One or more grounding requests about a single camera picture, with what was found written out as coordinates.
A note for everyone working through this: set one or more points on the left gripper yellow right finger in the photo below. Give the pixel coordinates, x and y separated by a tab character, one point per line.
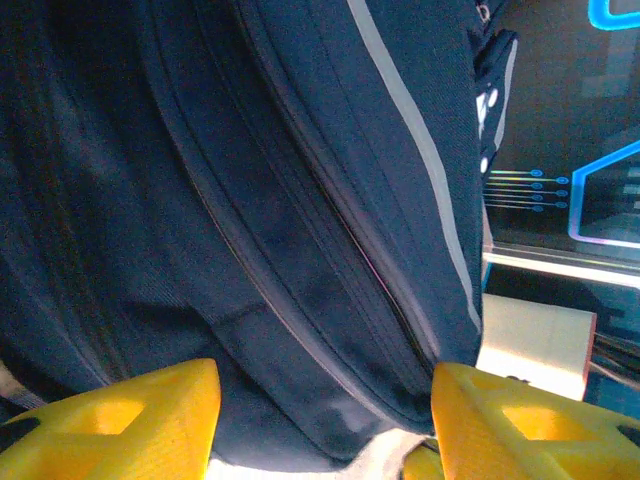
480	440

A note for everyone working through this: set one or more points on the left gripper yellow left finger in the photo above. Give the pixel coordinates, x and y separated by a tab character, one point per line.
150	440

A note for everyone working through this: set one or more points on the white knife block orange top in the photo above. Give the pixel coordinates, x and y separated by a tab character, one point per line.
535	340

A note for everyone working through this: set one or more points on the navy blue student backpack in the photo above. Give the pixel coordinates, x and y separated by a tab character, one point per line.
250	175

